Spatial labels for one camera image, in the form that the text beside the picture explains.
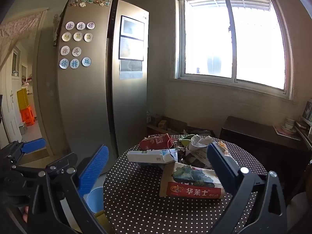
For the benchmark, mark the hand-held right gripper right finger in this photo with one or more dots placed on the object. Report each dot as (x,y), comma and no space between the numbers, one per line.
(223,170)

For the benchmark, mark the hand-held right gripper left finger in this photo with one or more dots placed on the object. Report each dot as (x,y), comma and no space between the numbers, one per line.
(93,173)

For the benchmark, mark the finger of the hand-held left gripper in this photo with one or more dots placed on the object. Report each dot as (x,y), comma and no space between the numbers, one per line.
(33,145)
(64,160)

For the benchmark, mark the blue plastic bin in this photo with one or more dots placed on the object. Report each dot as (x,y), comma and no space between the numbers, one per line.
(93,201)

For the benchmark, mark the paper bag with red label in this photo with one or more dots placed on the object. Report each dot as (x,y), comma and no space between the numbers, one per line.
(190,189)

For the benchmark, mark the green plush toy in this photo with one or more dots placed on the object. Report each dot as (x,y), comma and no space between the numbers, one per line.
(186,141)

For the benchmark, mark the white and blue carton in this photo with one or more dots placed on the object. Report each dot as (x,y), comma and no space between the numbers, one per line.
(146,155)

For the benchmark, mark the red snack box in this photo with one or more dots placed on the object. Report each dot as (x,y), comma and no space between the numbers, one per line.
(152,142)

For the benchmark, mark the person's left hand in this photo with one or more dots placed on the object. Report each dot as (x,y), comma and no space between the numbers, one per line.
(25,213)

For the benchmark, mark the small grey box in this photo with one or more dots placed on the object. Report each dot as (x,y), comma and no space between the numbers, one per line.
(23,128)

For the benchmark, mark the orange plastic stool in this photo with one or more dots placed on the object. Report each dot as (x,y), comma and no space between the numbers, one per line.
(28,115)

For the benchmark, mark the dark wooden cabinet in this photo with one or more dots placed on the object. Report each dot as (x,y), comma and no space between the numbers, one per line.
(256,141)

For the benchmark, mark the white door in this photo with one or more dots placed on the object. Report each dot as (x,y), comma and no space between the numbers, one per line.
(9,107)

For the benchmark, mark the round polka dot table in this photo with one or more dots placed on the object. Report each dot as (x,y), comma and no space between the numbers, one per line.
(136,195)

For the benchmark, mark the yellow plastic stool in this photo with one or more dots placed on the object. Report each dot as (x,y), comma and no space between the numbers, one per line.
(22,98)

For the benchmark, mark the brown cardboard box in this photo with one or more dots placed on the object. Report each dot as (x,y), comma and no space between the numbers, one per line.
(195,130)

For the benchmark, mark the pink place mat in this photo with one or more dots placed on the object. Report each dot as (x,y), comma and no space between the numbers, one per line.
(282,134)

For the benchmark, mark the yellow packet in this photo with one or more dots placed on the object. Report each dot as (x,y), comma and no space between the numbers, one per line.
(162,124)

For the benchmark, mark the silver double-door refrigerator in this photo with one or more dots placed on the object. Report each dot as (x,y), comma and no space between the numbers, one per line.
(95,90)

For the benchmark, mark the white plastic jug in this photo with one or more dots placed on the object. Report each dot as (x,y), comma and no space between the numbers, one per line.
(148,118)

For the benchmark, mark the stack of cups and saucers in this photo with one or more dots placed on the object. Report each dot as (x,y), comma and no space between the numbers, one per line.
(288,125)

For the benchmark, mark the row of books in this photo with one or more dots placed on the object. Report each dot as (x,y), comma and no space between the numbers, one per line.
(307,114)

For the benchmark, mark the pale paper sheet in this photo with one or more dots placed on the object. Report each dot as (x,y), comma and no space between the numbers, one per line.
(131,69)

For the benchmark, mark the pale hanging bag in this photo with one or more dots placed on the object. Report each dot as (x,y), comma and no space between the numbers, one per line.
(56,29)

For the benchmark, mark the lace door curtain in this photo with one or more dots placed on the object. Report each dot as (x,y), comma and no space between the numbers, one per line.
(22,26)

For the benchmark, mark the group of round character magnets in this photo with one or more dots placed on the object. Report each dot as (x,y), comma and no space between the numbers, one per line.
(70,26)

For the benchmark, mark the large black framed picture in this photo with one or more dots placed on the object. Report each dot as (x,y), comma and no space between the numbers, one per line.
(131,48)

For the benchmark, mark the white framed window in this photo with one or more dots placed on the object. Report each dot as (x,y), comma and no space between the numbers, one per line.
(207,41)

